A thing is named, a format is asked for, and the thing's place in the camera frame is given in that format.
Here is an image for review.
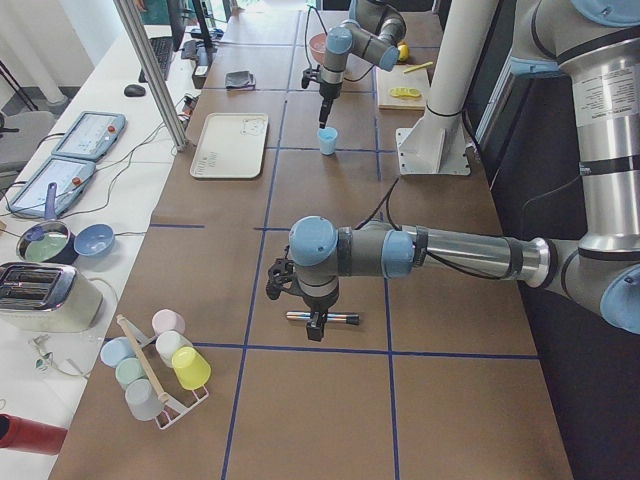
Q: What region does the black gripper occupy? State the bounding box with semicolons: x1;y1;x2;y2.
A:
266;258;339;341
301;65;344;129

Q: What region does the light blue plastic cup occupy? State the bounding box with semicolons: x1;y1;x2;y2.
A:
317;126;338;155

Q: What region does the pink bowl of ice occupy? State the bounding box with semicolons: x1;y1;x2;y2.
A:
308;33;327;64

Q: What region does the yellow cup on rack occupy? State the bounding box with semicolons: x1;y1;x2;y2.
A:
171;346;212;390

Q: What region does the white cup on rack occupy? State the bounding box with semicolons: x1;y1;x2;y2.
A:
155;330;193;369

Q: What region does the pink cup on rack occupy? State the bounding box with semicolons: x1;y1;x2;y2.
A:
151;309;186;335

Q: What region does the grey cup on rack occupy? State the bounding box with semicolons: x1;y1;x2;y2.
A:
125;378;164;421

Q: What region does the green cup on rack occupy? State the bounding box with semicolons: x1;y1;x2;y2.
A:
115;357;147;390

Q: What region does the blue cup on rack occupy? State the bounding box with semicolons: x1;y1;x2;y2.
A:
100;337;135;368

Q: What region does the steel muddler black tip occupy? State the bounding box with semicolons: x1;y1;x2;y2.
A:
285;311;360;325

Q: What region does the lemon slices row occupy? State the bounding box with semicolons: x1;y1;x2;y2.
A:
389;87;422;99

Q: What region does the wooden cutting board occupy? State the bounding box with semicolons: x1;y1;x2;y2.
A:
375;65;430;111

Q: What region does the folded grey cloth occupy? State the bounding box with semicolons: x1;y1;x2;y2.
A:
225;70;255;90

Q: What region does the yellow-green plastic knife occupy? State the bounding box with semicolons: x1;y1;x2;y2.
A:
402;61;434;74

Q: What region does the cream bear serving tray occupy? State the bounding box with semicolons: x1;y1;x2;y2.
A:
190;113;269;180

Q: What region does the black keyboard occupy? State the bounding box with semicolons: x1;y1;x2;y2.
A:
149;36;174;80

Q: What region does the black computer mouse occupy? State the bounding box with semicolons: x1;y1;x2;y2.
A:
123;84;146;98

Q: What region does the blue bowl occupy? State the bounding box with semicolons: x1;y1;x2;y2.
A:
74;224;115;258

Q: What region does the blue teach pendant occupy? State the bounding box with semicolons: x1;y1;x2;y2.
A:
8;156;96;218
52;111;126;162

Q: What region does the blue saucepan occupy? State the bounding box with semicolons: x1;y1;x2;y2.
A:
16;182;78;265

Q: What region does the silver toaster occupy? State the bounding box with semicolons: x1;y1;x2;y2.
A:
1;262;102;333

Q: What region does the red bottle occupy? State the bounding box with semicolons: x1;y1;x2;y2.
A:
1;414;67;455

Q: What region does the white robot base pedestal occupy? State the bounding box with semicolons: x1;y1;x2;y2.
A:
396;0;498;175

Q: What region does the aluminium frame post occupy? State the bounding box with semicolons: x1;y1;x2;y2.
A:
113;0;188;152

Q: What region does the white wire cup rack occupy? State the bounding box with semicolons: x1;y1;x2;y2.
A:
115;314;210;431

